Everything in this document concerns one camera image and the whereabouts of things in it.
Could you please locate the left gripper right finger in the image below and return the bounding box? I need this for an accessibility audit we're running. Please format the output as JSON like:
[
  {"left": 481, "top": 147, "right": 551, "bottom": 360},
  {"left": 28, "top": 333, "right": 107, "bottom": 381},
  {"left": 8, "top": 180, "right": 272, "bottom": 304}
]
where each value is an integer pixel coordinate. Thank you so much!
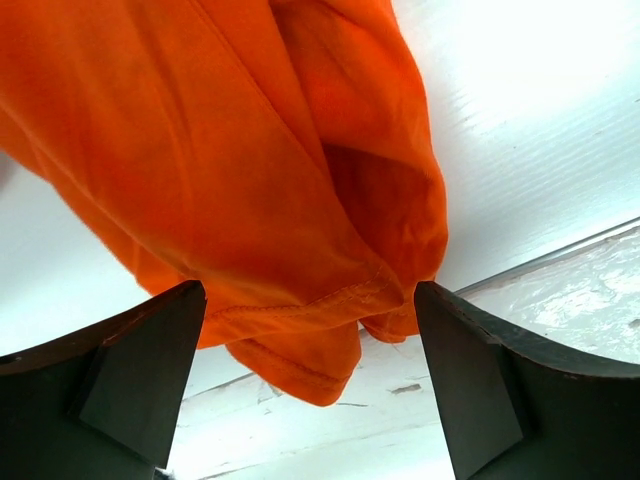
[{"left": 414, "top": 282, "right": 639, "bottom": 479}]

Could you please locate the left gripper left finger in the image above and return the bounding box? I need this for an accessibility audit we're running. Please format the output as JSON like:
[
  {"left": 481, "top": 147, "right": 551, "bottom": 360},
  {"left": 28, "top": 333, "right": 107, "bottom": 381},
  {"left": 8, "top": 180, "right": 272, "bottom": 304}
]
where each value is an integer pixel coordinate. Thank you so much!
[{"left": 1, "top": 281, "right": 206, "bottom": 479}]

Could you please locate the orange t shirt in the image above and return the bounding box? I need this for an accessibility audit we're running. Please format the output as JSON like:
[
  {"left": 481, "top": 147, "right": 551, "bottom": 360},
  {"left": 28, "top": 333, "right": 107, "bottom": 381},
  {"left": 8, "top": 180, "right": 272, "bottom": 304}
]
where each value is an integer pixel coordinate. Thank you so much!
[{"left": 1, "top": 1, "right": 448, "bottom": 406}]

